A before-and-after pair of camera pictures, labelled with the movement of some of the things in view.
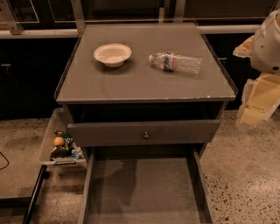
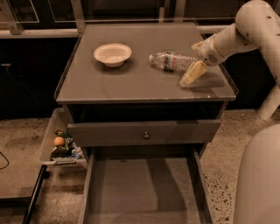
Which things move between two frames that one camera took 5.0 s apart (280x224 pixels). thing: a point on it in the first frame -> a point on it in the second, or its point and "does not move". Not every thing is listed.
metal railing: [10, 29] does not move
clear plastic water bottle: [171, 61] does not move
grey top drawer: [144, 133] does not move
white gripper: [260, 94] -> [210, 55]
